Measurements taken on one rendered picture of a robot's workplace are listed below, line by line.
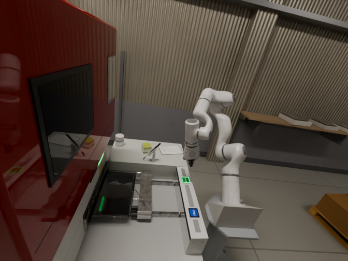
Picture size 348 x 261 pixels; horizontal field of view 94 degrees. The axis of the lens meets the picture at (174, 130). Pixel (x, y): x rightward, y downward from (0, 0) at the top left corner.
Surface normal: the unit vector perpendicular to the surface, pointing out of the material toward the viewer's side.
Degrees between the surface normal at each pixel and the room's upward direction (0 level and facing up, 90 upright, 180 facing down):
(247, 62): 90
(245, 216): 90
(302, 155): 90
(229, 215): 90
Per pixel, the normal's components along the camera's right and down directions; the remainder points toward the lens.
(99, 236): 0.18, -0.88
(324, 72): 0.05, 0.44
